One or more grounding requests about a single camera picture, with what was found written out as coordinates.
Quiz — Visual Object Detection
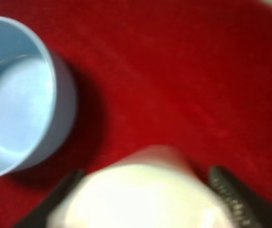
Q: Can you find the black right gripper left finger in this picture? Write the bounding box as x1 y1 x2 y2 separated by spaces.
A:
13 169 86 228

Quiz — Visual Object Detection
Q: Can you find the light blue bowl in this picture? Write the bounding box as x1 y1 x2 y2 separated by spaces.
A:
0 16 77 177

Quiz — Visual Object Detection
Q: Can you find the white bottle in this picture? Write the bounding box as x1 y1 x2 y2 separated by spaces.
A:
46 145 234 228

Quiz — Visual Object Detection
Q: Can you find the red carpet mat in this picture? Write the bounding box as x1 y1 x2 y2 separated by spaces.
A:
0 0 272 228

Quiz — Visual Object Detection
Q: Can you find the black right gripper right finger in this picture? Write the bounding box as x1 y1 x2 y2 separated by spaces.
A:
209 166 272 228

